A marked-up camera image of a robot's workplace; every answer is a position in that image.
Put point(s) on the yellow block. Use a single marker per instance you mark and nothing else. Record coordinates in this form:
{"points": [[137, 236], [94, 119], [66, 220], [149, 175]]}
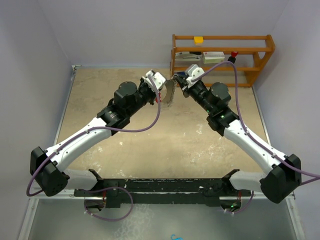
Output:
{"points": [[198, 40]]}

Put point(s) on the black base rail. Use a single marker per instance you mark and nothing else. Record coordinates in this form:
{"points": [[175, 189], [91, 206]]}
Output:
{"points": [[186, 191]]}

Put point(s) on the wooden shelf rack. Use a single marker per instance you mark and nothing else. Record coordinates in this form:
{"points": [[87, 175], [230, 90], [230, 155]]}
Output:
{"points": [[249, 53]]}

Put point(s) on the red grey key holder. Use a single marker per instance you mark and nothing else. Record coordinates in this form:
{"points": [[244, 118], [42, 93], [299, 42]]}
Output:
{"points": [[166, 94]]}

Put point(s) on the blue stapler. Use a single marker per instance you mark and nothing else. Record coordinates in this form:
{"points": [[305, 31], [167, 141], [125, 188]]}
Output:
{"points": [[181, 74]]}

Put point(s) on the white cardboard box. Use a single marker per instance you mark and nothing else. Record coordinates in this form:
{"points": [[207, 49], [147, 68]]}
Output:
{"points": [[213, 57]]}

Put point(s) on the grey stapler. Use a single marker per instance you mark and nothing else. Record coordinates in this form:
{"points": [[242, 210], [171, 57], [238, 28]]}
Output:
{"points": [[188, 56]]}

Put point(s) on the blue object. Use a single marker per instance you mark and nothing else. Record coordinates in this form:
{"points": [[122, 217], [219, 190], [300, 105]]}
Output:
{"points": [[174, 237]]}

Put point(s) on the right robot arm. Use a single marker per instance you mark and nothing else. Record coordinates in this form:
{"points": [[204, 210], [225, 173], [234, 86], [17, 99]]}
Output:
{"points": [[278, 178]]}

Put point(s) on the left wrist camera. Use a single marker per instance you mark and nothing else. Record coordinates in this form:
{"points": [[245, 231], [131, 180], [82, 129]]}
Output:
{"points": [[154, 79]]}

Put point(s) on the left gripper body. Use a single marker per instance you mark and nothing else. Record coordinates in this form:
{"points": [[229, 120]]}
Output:
{"points": [[145, 93]]}

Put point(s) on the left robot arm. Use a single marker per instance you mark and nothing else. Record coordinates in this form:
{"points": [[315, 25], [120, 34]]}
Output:
{"points": [[48, 167]]}

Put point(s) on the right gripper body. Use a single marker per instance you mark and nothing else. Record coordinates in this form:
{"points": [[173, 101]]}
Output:
{"points": [[192, 91]]}

